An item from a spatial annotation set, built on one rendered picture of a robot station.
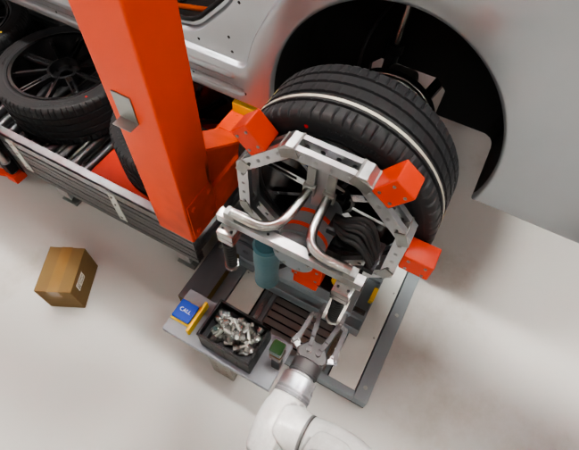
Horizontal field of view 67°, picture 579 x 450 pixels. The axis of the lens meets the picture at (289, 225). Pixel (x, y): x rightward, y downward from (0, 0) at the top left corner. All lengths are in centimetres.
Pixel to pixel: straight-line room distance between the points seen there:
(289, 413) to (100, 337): 128
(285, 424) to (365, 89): 83
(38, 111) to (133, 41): 135
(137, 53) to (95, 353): 144
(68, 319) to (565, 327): 230
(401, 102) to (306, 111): 25
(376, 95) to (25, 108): 167
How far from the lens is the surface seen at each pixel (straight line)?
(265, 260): 138
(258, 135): 116
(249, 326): 145
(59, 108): 230
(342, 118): 110
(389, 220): 115
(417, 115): 121
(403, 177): 104
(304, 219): 122
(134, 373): 208
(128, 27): 101
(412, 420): 204
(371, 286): 201
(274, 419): 107
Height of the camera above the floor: 194
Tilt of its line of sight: 58 degrees down
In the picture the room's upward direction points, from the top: 4 degrees clockwise
